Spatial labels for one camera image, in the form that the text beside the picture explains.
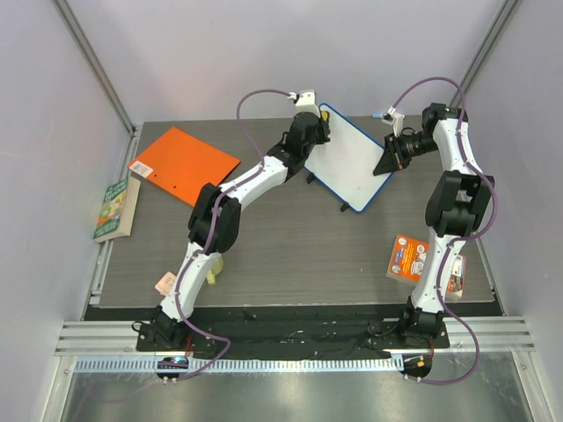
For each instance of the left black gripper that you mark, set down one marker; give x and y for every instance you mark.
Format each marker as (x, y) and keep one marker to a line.
(325, 129)

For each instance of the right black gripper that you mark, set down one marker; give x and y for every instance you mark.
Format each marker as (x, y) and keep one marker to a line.
(398, 150)

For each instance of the blue framed whiteboard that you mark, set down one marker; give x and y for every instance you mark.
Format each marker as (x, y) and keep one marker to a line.
(345, 164)

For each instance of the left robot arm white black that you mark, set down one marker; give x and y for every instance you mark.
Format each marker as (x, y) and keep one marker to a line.
(214, 223)

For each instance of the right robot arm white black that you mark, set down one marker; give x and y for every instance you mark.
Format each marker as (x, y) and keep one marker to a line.
(454, 212)

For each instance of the orange cover book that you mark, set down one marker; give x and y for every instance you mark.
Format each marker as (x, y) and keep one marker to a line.
(407, 261)

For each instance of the orange folder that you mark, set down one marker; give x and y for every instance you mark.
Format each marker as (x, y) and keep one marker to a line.
(182, 165)

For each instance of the pink power adapter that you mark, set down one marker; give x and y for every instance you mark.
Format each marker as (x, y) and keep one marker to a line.
(166, 283)

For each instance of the green cover book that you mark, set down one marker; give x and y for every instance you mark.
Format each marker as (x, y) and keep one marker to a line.
(118, 210)

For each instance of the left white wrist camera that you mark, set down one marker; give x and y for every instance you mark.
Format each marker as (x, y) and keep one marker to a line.
(305, 102)

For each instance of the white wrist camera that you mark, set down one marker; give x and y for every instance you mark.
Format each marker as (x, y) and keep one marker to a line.
(305, 102)
(395, 119)

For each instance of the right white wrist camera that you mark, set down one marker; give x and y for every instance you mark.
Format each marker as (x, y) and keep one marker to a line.
(395, 119)

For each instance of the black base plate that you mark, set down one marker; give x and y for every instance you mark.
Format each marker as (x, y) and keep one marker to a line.
(323, 332)

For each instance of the slotted cable duct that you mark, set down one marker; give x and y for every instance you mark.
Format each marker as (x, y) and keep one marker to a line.
(174, 364)

